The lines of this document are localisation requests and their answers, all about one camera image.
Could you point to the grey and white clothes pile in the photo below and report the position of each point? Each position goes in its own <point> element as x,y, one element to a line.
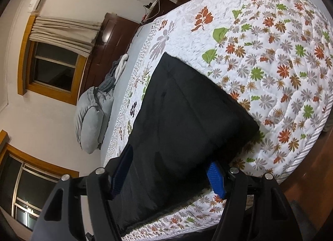
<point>114,74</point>

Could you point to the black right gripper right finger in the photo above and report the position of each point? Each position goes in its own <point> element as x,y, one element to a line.
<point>256,207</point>

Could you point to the black pants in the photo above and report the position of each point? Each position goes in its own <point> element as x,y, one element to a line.
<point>185,124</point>

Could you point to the wooden framed window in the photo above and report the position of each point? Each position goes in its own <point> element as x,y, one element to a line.
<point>48,70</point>
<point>26,183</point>

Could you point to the dark wooden headboard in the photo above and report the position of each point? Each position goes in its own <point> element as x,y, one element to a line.
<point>113,40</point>

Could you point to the beige curtain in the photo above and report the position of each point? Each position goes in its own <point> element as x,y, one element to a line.
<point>73,35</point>

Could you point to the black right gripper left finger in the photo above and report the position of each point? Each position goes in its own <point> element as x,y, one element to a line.
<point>61,216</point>

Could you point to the grey pillow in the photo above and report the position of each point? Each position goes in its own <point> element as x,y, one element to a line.
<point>93,111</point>

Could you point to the floral quilted bedspread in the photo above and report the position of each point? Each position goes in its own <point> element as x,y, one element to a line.
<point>274,57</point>

